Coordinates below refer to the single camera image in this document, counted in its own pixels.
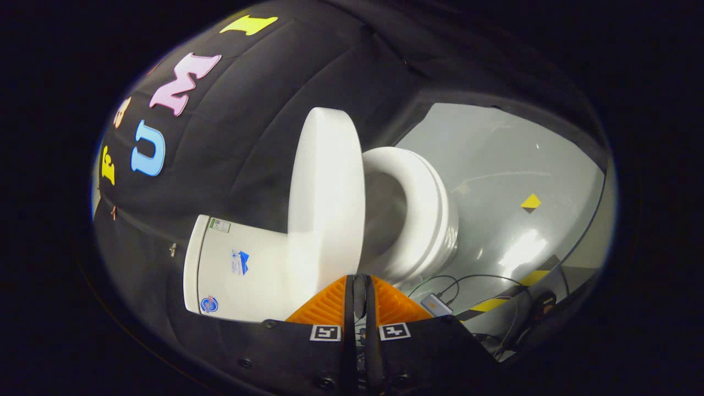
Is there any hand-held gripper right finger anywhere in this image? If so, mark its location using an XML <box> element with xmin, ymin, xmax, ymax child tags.
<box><xmin>360</xmin><ymin>274</ymin><xmax>507</xmax><ymax>396</ymax></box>

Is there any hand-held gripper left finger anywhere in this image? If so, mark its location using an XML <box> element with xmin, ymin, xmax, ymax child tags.
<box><xmin>220</xmin><ymin>275</ymin><xmax>361</xmax><ymax>396</ymax></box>

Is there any white toilet lid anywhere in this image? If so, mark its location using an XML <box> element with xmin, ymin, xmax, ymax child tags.
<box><xmin>287</xmin><ymin>107</ymin><xmax>366</xmax><ymax>309</ymax></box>

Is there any yellow black striped tape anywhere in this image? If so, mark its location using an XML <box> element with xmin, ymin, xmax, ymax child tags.
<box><xmin>455</xmin><ymin>268</ymin><xmax>552</xmax><ymax>322</ymax></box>

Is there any black backdrop cloth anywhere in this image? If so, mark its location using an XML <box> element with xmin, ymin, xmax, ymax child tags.
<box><xmin>91</xmin><ymin>0</ymin><xmax>611</xmax><ymax>386</ymax></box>

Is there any black device with orange mark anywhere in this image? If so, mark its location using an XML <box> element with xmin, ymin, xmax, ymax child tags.
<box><xmin>528</xmin><ymin>290</ymin><xmax>557</xmax><ymax>318</ymax></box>

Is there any black cable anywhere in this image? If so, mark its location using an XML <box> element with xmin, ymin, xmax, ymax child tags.
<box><xmin>407</xmin><ymin>274</ymin><xmax>531</xmax><ymax>309</ymax></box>

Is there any white ceramic toilet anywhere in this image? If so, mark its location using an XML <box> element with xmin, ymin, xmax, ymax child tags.
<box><xmin>183</xmin><ymin>165</ymin><xmax>460</xmax><ymax>323</ymax></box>

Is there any small grey box device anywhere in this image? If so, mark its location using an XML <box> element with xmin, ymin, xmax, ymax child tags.
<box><xmin>421</xmin><ymin>294</ymin><xmax>453</xmax><ymax>317</ymax></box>

